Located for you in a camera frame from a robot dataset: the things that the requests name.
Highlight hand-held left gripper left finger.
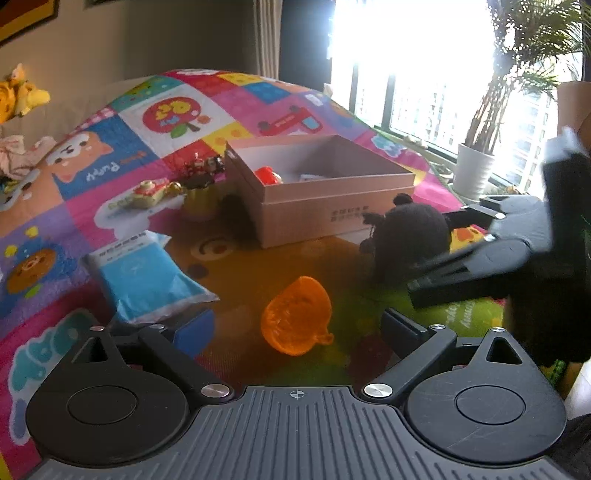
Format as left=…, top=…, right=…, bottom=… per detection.
left=69, top=310, right=234, bottom=401

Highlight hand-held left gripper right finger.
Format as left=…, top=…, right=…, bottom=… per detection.
left=364, top=307, right=532, bottom=405

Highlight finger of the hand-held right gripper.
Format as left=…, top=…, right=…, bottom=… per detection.
left=443, top=204, right=507, bottom=232
left=408, top=234, right=551, bottom=310

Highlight black plush toy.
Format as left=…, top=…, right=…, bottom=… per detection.
left=359, top=193, right=456, bottom=286

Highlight blue tissue packet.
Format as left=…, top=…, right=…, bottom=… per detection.
left=82, top=230, right=221, bottom=325

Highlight orange plastic pumpkin cup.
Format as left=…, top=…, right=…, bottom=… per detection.
left=260, top=275, right=334, bottom=356

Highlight pink cardboard box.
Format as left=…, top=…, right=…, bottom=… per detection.
left=224, top=135, right=416, bottom=250

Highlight green and pink toy teapot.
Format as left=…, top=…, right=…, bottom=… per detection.
left=131, top=178, right=182, bottom=209

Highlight white plant pot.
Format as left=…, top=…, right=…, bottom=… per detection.
left=454, top=143, right=496, bottom=202

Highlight yellow cup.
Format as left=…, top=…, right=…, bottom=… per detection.
left=184, top=186, right=219, bottom=221

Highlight green palm plant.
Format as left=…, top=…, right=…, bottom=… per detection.
left=463, top=0, right=591, bottom=153

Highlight colourful printed play mat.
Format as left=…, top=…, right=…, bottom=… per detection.
left=0, top=69, right=509, bottom=462

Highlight small toy figures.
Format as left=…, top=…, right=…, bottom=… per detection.
left=182, top=152, right=227, bottom=188

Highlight window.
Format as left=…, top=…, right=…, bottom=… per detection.
left=329, top=0, right=591, bottom=197

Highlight pink crumpled clothes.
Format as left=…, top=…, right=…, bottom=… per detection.
left=0, top=135, right=57, bottom=182

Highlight beige sofa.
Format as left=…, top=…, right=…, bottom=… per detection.
left=0, top=76, right=153, bottom=213

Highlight grey curtain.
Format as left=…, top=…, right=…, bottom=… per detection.
left=255, top=0, right=283, bottom=80

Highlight yellow and green plush toy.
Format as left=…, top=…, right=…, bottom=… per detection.
left=9, top=63, right=51, bottom=116

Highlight dark framed wall picture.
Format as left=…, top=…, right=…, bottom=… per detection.
left=0, top=0, right=60, bottom=47

